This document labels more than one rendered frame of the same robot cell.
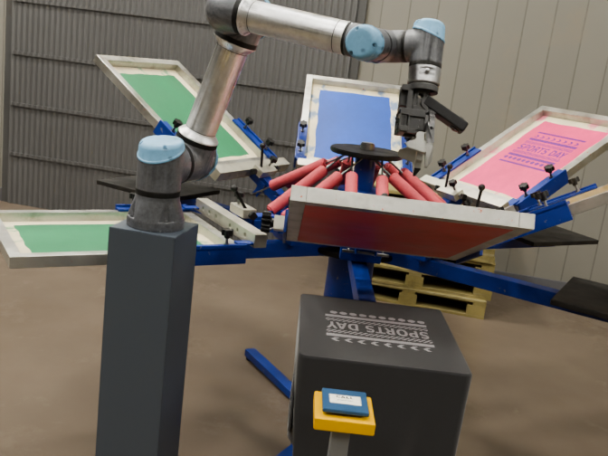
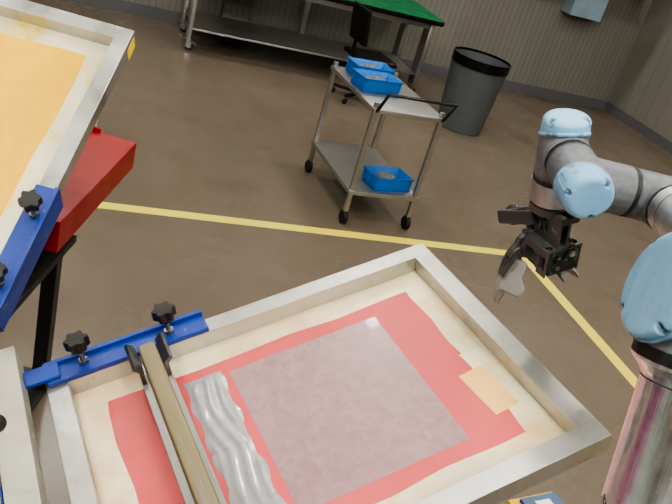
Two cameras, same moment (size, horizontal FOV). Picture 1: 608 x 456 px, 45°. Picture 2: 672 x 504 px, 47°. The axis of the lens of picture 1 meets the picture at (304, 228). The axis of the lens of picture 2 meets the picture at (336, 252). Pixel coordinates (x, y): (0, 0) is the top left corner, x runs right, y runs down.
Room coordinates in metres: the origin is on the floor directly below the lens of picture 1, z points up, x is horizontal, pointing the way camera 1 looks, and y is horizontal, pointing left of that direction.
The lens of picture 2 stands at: (2.66, 0.62, 2.05)
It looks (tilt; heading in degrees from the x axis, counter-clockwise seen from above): 27 degrees down; 238
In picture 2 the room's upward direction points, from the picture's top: 17 degrees clockwise
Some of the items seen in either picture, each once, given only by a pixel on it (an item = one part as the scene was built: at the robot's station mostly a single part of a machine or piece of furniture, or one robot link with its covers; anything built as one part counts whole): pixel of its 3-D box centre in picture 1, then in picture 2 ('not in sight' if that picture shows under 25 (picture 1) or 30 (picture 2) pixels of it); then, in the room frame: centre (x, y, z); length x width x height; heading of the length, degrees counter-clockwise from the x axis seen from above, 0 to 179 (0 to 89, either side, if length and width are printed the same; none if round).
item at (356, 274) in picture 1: (363, 293); not in sight; (2.48, -0.24, 0.89); 1.24 x 0.06 x 0.06; 1
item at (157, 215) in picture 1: (156, 206); not in sight; (1.89, 0.39, 1.25); 0.15 x 0.15 x 0.10
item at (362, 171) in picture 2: not in sight; (373, 140); (0.01, -3.52, 0.46); 0.98 x 0.57 x 0.93; 80
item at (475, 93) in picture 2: not in sight; (470, 92); (-2.06, -5.33, 0.36); 0.58 x 0.57 x 0.72; 80
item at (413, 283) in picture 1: (420, 239); not in sight; (5.44, -0.89, 0.41); 1.15 x 0.80 x 0.82; 80
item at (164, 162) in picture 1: (161, 163); not in sight; (1.90, 0.39, 1.37); 0.13 x 0.12 x 0.14; 157
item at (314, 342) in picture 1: (377, 330); not in sight; (1.98, -0.25, 0.95); 0.48 x 0.44 x 0.01; 1
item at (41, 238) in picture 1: (154, 212); not in sight; (2.63, 0.55, 1.05); 1.08 x 0.61 x 0.23; 121
